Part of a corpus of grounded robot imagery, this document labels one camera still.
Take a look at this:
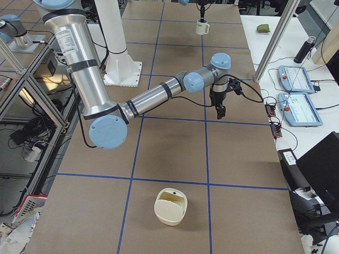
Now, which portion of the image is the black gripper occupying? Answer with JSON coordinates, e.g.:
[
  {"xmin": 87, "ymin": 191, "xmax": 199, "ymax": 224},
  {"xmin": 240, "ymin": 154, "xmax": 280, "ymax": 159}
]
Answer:
[
  {"xmin": 197, "ymin": 0, "xmax": 212, "ymax": 22},
  {"xmin": 209, "ymin": 89, "xmax": 227, "ymax": 120}
]

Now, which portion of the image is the white camera mast pedestal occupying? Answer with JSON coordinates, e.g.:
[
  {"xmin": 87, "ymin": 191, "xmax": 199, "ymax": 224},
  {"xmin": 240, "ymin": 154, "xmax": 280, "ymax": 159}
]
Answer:
[{"xmin": 95, "ymin": 1, "xmax": 142, "ymax": 87}]

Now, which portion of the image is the black orange terminal strip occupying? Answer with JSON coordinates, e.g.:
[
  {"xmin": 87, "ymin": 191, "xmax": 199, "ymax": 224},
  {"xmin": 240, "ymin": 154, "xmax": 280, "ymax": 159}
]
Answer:
[{"xmin": 265, "ymin": 103, "xmax": 282, "ymax": 140}]

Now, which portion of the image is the near blue teach pendant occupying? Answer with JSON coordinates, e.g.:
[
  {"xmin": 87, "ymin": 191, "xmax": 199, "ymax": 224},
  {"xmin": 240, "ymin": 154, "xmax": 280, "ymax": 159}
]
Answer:
[{"xmin": 278, "ymin": 92, "xmax": 323, "ymax": 127}]

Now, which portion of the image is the blue teach pendant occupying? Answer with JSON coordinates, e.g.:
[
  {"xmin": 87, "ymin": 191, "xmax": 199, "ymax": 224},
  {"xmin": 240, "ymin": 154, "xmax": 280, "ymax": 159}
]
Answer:
[
  {"xmin": 278, "ymin": 66, "xmax": 315, "ymax": 94},
  {"xmin": 278, "ymin": 92, "xmax": 323, "ymax": 127}
]

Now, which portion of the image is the black water bottle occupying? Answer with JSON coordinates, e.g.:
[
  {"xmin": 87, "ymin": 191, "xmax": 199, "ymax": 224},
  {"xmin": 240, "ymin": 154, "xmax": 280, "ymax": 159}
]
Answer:
[{"xmin": 293, "ymin": 36, "xmax": 316, "ymax": 64}]

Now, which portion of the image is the green cloth pouch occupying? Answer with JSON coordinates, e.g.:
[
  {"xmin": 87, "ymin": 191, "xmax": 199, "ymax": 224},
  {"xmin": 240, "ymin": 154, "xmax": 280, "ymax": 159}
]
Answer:
[{"xmin": 257, "ymin": 24, "xmax": 270, "ymax": 33}]

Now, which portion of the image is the black monitor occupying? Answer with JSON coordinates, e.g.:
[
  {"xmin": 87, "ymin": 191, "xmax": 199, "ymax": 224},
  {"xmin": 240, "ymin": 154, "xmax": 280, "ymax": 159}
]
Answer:
[{"xmin": 296, "ymin": 131, "xmax": 338, "ymax": 213}]

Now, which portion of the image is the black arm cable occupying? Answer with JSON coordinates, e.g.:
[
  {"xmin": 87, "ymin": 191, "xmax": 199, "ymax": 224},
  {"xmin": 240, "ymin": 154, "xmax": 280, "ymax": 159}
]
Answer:
[{"xmin": 169, "ymin": 75, "xmax": 264, "ymax": 108}]

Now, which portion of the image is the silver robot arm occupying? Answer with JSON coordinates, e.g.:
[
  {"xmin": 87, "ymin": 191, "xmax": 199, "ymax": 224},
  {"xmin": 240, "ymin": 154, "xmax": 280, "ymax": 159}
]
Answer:
[
  {"xmin": 37, "ymin": 1, "xmax": 231, "ymax": 149},
  {"xmin": 178, "ymin": 0, "xmax": 215, "ymax": 23}
]

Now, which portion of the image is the white plastic mug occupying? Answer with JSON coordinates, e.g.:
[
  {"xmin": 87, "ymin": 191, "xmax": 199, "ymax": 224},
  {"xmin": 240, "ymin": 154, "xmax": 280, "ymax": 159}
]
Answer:
[{"xmin": 195, "ymin": 19, "xmax": 210, "ymax": 35}]

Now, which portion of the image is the aluminium frame post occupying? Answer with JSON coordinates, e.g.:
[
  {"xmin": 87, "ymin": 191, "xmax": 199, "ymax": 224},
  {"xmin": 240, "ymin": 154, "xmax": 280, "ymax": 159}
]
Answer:
[{"xmin": 253, "ymin": 0, "xmax": 301, "ymax": 83}]

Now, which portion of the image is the far blue teach pendant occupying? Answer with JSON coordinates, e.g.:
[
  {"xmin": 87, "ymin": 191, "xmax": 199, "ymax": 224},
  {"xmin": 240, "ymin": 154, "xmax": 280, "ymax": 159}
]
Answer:
[{"xmin": 278, "ymin": 66, "xmax": 315, "ymax": 94}]

